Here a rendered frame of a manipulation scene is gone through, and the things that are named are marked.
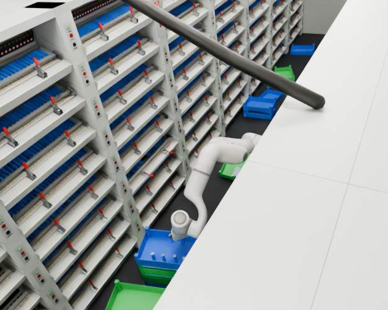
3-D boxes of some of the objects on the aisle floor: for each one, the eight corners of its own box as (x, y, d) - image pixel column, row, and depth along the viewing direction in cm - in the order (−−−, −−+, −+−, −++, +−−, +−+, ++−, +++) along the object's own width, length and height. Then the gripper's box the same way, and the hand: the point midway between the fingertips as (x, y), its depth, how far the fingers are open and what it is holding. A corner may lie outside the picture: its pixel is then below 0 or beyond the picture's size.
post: (83, 324, 216) (-88, 69, 112) (72, 338, 210) (-119, 83, 106) (60, 311, 225) (-118, 64, 121) (49, 324, 219) (-148, 76, 115)
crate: (242, 182, 296) (240, 177, 290) (220, 176, 305) (218, 171, 299) (254, 154, 309) (252, 148, 303) (233, 149, 318) (231, 144, 312)
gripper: (193, 215, 178) (193, 226, 195) (162, 226, 176) (164, 235, 192) (198, 229, 175) (198, 238, 191) (167, 240, 172) (169, 248, 189)
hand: (181, 236), depth 190 cm, fingers open, 3 cm apart
